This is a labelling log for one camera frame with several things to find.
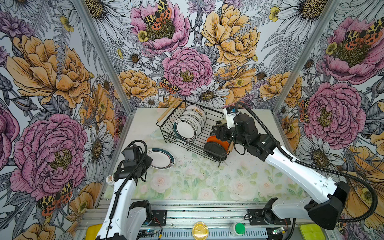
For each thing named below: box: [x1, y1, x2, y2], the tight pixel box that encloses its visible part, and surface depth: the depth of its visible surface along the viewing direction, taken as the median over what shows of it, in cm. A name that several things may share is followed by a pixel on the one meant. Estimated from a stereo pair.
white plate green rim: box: [173, 119, 198, 142], surface depth 100 cm
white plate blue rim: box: [147, 148, 176, 170], surface depth 92 cm
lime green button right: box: [299, 223, 326, 240], surface depth 70 cm
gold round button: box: [192, 221, 209, 240], surface depth 71 cm
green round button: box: [233, 222, 246, 236], surface depth 65 cm
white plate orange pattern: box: [185, 104, 207, 121], surface depth 107 cm
